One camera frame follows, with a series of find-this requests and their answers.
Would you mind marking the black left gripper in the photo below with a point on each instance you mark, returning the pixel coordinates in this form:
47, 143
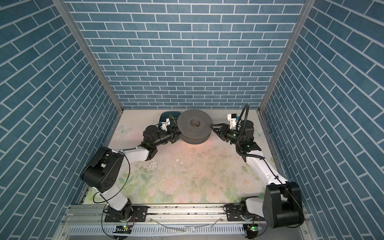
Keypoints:
173, 136

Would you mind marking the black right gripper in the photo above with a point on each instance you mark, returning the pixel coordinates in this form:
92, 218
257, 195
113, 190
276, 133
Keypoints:
225, 129

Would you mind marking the dark grey perforated spool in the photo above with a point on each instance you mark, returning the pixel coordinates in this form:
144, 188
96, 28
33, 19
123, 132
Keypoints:
194, 126

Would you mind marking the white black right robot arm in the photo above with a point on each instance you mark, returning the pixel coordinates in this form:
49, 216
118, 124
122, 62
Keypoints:
282, 203

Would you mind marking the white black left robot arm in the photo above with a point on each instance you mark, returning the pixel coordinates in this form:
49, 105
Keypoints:
103, 169

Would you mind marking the dark teal plastic bin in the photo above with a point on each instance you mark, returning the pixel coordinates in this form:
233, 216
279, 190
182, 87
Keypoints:
172, 115

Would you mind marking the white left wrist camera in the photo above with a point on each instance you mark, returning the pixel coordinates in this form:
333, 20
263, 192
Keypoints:
163, 125

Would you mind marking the aluminium front rail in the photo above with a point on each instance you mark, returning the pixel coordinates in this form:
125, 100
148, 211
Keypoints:
175, 222

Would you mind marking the aluminium corner post left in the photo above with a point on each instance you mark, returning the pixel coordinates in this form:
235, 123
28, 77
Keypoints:
76, 32

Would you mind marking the aluminium corner post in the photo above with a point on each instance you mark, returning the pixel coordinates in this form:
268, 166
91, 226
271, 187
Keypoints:
304, 14
76, 32

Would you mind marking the aluminium corner post right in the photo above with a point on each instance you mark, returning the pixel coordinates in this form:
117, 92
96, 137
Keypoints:
304, 14

